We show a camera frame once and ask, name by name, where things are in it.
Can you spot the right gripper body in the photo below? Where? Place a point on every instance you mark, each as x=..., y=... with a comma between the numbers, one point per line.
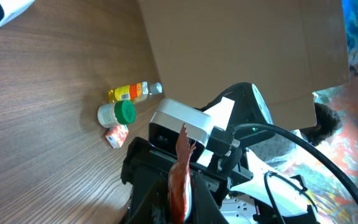
x=146, y=167

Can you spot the red white tube package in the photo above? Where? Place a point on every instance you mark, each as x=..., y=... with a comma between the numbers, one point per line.
x=179, y=179

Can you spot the pink Kleenex tissue pack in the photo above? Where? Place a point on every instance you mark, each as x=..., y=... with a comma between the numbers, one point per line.
x=116, y=136

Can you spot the Knorr jar green lid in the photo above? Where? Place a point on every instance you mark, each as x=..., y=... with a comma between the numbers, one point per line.
x=115, y=114

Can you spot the yellow oil bottle silver cap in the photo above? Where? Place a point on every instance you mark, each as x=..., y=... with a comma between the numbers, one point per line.
x=135, y=93

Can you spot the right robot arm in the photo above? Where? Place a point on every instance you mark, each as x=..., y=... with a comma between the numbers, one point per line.
x=222, y=163

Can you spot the white barcode scanner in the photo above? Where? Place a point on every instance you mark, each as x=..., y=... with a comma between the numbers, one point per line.
x=10, y=9

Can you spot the person with dark hair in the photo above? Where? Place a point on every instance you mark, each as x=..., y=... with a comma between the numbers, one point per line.
x=312, y=133

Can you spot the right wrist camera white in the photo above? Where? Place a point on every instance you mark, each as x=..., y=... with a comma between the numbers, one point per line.
x=167, y=121

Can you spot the right camera cable black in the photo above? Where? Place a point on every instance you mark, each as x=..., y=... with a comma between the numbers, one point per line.
x=341, y=176

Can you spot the cardboard box wall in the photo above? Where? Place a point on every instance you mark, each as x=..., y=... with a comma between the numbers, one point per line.
x=288, y=48

